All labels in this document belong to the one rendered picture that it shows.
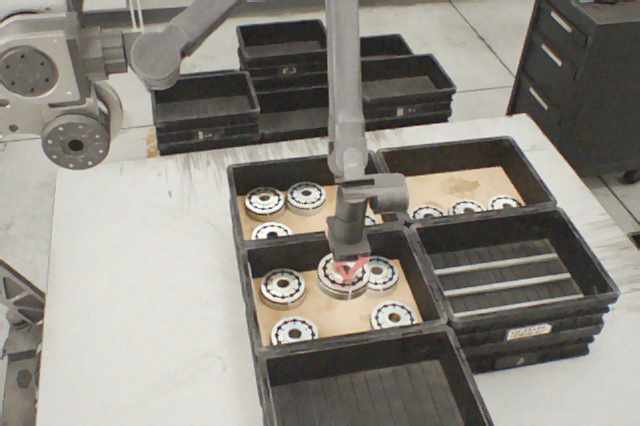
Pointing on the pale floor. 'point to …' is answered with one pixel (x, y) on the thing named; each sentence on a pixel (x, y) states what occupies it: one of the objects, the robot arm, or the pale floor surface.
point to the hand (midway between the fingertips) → (344, 266)
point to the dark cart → (584, 83)
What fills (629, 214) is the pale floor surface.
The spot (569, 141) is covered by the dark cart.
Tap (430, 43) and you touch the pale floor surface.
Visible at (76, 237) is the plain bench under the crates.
